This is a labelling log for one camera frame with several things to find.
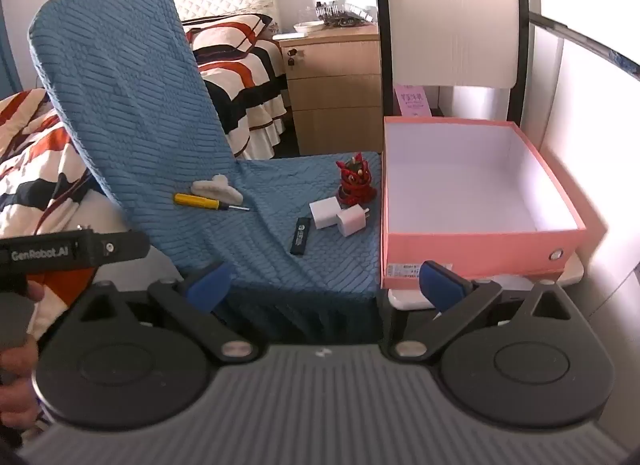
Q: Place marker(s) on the white dish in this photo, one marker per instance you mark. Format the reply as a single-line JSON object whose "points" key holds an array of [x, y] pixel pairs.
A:
{"points": [[308, 26]]}

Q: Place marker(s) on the black rail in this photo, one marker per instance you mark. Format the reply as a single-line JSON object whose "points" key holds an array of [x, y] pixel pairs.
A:
{"points": [[585, 37]]}

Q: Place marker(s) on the black stick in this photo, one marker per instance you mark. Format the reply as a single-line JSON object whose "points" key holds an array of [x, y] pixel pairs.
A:
{"points": [[300, 236]]}

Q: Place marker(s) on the person's left hand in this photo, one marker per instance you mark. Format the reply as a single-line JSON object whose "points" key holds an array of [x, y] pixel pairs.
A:
{"points": [[17, 380]]}

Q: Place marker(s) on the wooden nightstand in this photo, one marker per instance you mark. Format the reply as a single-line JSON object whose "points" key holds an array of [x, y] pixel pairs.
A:
{"points": [[330, 95]]}

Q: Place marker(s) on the red figurine toy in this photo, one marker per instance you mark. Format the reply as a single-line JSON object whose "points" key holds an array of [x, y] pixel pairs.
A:
{"points": [[356, 180]]}

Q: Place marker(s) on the white charger block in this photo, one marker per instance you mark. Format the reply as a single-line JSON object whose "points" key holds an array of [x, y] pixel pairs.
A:
{"points": [[324, 212]]}

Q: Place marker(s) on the striped pillow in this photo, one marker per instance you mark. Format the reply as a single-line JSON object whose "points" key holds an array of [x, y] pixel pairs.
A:
{"points": [[225, 32]]}

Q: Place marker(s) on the pink cardboard box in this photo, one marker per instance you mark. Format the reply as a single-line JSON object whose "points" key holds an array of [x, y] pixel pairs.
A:
{"points": [[475, 251]]}

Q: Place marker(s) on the white plush hair clip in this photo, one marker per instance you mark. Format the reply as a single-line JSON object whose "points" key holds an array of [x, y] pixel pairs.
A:
{"points": [[215, 187]]}

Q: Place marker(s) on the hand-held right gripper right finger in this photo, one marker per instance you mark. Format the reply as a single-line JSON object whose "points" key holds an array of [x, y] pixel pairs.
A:
{"points": [[441, 286]]}

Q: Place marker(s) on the pink packet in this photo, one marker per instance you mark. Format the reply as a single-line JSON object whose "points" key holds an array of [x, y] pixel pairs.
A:
{"points": [[412, 99]]}

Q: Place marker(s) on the striped duvet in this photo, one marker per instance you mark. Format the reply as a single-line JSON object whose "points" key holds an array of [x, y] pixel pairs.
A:
{"points": [[35, 155]]}

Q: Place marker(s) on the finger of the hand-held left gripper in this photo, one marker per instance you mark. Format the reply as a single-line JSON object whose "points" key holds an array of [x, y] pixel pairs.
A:
{"points": [[122, 246]]}

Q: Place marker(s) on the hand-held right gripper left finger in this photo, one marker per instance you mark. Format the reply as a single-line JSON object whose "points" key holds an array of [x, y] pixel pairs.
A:
{"points": [[210, 286]]}

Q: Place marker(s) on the white chair with black frame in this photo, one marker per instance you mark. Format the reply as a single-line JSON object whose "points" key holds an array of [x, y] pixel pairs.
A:
{"points": [[450, 20]]}

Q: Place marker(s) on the chair with blue cover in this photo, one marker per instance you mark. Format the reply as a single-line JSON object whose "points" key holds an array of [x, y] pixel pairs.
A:
{"points": [[125, 95]]}

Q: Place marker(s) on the white charger with prongs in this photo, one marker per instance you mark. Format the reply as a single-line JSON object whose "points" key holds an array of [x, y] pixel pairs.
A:
{"points": [[351, 221]]}

